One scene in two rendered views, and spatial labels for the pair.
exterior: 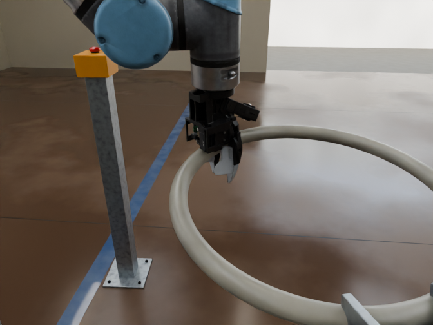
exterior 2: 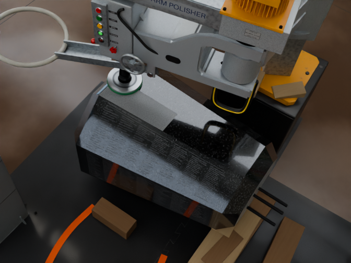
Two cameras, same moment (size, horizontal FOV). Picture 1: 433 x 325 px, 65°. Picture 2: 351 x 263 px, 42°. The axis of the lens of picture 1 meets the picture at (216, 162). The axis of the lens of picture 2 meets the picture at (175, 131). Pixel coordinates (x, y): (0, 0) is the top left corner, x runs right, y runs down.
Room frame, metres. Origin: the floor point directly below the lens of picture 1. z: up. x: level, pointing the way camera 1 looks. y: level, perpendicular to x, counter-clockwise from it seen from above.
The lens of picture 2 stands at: (-1.17, 1.22, 3.07)
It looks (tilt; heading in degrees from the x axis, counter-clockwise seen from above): 57 degrees down; 293
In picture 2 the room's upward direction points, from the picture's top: 8 degrees clockwise
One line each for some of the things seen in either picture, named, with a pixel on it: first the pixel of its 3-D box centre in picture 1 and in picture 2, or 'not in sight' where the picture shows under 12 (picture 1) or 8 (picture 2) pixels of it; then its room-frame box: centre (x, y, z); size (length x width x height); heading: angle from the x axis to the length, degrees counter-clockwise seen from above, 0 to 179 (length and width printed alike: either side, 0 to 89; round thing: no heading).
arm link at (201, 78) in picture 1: (216, 75); not in sight; (0.64, 0.00, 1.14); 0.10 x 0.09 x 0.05; 40
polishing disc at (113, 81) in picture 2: not in sight; (124, 79); (-0.15, -0.26, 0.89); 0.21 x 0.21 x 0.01
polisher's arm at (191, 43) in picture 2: not in sight; (191, 48); (-0.54, -0.31, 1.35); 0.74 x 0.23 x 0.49; 9
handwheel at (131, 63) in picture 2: not in sight; (135, 59); (-0.29, -0.16, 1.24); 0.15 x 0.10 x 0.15; 9
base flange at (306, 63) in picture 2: not in sight; (274, 66); (-0.88, -1.01, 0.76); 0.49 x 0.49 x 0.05; 87
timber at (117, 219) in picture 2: not in sight; (114, 218); (-0.40, 0.26, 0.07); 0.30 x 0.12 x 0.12; 176
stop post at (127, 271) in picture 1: (115, 180); not in sight; (1.30, 0.45, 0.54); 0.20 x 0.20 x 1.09; 87
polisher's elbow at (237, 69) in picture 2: not in sight; (242, 58); (-0.80, -0.36, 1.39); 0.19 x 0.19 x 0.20
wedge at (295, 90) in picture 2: not in sight; (288, 90); (-1.05, -0.83, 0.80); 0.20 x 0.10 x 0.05; 37
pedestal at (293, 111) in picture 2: not in sight; (260, 100); (-0.88, -1.01, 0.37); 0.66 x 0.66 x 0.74; 87
